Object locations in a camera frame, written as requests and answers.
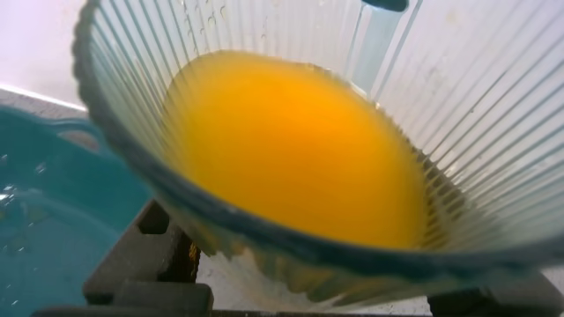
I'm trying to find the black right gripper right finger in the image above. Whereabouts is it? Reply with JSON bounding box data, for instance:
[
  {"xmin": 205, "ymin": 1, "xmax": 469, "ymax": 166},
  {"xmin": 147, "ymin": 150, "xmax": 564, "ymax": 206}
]
[{"xmin": 427, "ymin": 270, "xmax": 564, "ymax": 317}]

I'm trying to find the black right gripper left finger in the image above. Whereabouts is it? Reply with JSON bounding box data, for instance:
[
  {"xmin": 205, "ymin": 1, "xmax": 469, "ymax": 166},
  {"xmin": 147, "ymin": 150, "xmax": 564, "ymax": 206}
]
[{"xmin": 82, "ymin": 200, "xmax": 215, "ymax": 312}]

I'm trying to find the orange juice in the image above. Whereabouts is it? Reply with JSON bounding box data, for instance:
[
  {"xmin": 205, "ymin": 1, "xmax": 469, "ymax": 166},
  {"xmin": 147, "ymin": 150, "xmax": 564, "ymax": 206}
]
[{"xmin": 165, "ymin": 49, "xmax": 428, "ymax": 252}]

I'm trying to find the ribbed transparent plastic cup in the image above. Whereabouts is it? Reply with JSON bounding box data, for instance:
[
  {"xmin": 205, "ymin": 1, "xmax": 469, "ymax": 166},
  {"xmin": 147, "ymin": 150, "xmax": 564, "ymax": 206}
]
[{"xmin": 71, "ymin": 0, "xmax": 564, "ymax": 309}]

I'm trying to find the teal square plastic basin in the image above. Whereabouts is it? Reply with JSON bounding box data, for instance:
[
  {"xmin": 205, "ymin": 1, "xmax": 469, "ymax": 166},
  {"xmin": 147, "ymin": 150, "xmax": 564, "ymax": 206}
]
[{"xmin": 0, "ymin": 105, "xmax": 153, "ymax": 317}]

